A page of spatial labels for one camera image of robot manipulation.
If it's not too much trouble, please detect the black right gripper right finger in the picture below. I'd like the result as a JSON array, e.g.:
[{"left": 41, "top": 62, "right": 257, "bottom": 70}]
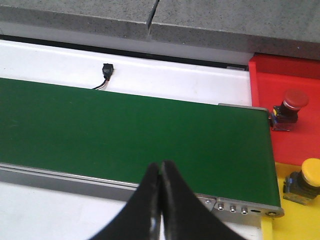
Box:
[{"left": 161, "top": 160, "right": 244, "bottom": 240}]

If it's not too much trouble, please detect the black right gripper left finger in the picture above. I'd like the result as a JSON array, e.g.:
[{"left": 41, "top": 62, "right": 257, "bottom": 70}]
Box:
[{"left": 96, "top": 163, "right": 161, "bottom": 240}]

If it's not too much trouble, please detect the yellow mushroom push button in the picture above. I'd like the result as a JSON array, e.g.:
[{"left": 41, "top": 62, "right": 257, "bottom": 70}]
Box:
[{"left": 283, "top": 158, "right": 320, "bottom": 206}]

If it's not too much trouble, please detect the red mushroom push button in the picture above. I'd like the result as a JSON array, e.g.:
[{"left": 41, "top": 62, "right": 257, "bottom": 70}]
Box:
[{"left": 269, "top": 88, "right": 309, "bottom": 132}]

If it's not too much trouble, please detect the green conveyor belt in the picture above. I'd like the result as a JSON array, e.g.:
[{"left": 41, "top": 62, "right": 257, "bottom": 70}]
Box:
[{"left": 0, "top": 78, "right": 280, "bottom": 206}]

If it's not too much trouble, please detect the yellow plastic tray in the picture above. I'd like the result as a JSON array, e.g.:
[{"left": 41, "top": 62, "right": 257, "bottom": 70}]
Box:
[{"left": 261, "top": 162, "right": 320, "bottom": 240}]

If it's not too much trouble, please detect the red plastic tray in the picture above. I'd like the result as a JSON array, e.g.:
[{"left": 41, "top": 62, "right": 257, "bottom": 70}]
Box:
[{"left": 248, "top": 54, "right": 320, "bottom": 166}]

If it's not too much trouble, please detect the grey stone slab left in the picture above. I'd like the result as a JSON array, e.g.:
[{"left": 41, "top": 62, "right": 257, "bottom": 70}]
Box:
[{"left": 0, "top": 0, "right": 159, "bottom": 40}]

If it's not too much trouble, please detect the grey stone slab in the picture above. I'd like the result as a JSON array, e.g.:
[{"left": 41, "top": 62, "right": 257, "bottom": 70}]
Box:
[
  {"left": 151, "top": 0, "right": 320, "bottom": 60},
  {"left": 0, "top": 0, "right": 159, "bottom": 40}
]

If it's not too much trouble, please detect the grey stone slab right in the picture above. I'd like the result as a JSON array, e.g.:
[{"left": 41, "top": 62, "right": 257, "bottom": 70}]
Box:
[{"left": 151, "top": 0, "right": 320, "bottom": 60}]

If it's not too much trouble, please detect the sensor wire with connector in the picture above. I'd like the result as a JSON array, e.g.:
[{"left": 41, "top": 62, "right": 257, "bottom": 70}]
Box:
[{"left": 91, "top": 63, "right": 115, "bottom": 90}]

